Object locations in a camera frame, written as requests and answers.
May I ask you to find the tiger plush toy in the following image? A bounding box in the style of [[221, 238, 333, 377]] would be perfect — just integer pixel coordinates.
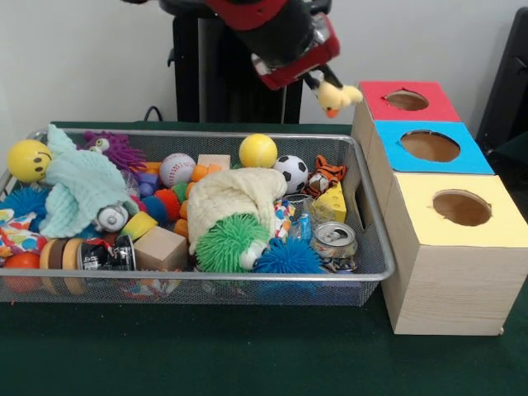
[[303, 154, 347, 198]]

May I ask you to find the small soccer ball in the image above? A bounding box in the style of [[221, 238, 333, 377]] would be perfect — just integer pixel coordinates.
[[273, 154, 309, 195]]

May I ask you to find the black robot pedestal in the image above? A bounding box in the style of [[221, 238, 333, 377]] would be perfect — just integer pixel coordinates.
[[158, 0, 333, 125]]

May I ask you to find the plain yellow foam ball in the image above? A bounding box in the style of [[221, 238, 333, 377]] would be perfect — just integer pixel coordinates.
[[238, 134, 279, 169]]

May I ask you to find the yellow duck plush toy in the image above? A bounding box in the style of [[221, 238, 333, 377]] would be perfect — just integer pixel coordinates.
[[311, 80, 364, 120]]

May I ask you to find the cream cloth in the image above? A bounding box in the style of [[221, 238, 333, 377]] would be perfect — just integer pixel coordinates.
[[186, 167, 289, 255]]

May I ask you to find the purple spiky toy with eyes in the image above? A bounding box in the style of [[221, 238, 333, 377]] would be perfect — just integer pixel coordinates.
[[82, 130, 148, 170]]

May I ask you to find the blue spiky rubber ball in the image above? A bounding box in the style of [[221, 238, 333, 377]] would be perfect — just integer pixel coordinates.
[[253, 237, 327, 274]]

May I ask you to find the silver mesh bin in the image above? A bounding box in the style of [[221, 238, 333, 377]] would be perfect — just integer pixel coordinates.
[[0, 127, 397, 307]]

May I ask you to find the white baseball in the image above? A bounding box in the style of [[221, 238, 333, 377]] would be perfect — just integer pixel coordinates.
[[159, 153, 197, 187]]

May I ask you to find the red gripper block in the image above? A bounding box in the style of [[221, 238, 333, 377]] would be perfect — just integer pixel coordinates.
[[257, 18, 344, 95]]

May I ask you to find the black chair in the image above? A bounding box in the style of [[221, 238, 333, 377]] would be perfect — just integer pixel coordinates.
[[476, 6, 528, 145]]

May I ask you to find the yellow plastic ball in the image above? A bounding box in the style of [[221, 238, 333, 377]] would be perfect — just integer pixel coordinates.
[[6, 139, 54, 184]]

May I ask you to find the dark green table cloth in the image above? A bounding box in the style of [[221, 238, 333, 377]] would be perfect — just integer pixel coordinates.
[[486, 131, 528, 177], [0, 120, 528, 396]]

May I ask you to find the light blue cloth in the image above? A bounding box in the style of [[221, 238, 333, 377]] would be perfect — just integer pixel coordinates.
[[39, 123, 139, 239]]

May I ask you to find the green spiky rubber ball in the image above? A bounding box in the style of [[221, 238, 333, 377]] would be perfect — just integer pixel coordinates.
[[194, 213, 271, 273]]

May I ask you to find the wooden box with three holes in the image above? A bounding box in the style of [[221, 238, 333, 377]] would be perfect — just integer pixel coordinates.
[[351, 80, 528, 336]]

